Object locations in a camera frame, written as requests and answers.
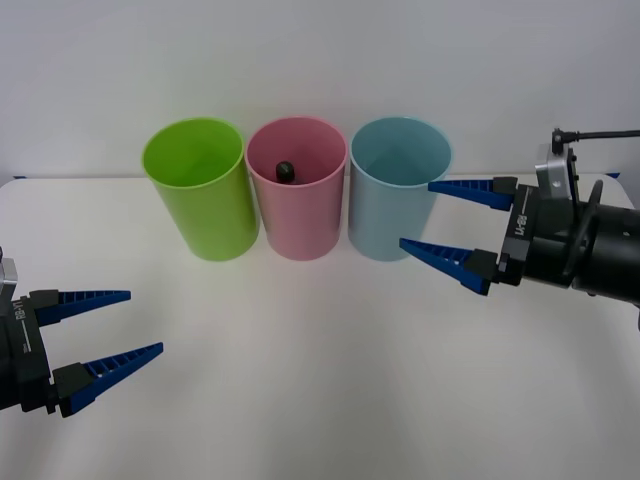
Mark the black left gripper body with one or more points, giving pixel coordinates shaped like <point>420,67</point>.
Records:
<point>31,360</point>

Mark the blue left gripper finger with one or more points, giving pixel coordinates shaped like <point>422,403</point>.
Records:
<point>75,301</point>
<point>100,372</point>

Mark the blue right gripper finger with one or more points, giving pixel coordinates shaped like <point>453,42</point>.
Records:
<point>480,192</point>
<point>450,260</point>

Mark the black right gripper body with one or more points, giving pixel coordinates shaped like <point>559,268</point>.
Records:
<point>530,235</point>

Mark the small dark drink bottle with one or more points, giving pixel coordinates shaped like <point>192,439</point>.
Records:
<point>285,171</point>

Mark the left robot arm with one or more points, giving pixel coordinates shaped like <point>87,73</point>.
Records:
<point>7,272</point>

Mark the pale blue plastic bin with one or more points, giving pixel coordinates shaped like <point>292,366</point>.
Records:
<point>390,220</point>

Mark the pink plastic bin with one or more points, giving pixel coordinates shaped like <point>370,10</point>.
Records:
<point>300,220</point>

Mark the green plastic bin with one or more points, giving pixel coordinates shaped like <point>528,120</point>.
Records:
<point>215,220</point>

